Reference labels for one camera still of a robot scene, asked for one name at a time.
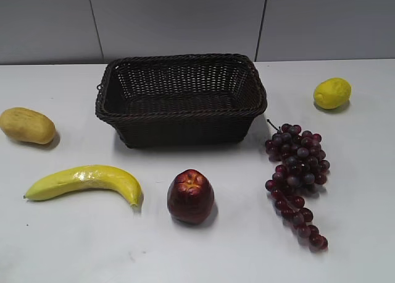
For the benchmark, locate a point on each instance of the purple grape bunch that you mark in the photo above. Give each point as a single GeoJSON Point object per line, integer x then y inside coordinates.
{"type": "Point", "coordinates": [301, 169]}

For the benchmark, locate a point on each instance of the dark brown wicker basket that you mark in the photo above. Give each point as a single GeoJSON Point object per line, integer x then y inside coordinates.
{"type": "Point", "coordinates": [181, 100]}

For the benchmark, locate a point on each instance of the red apple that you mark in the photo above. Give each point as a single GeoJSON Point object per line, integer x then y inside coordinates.
{"type": "Point", "coordinates": [190, 197]}

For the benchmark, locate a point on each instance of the yellow banana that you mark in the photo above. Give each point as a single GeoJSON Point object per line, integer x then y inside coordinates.
{"type": "Point", "coordinates": [89, 177]}

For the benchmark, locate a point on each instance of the yellow lemon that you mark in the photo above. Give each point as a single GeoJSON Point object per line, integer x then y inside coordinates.
{"type": "Point", "coordinates": [332, 93]}

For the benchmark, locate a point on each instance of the brown potato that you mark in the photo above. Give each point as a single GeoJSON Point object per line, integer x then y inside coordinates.
{"type": "Point", "coordinates": [26, 125]}

